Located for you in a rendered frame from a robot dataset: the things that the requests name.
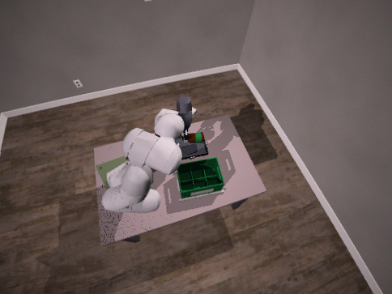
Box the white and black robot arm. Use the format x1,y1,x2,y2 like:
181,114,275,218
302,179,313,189
102,96,197,213

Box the brown bottle with green label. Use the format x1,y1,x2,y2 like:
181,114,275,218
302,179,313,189
188,133,204,143

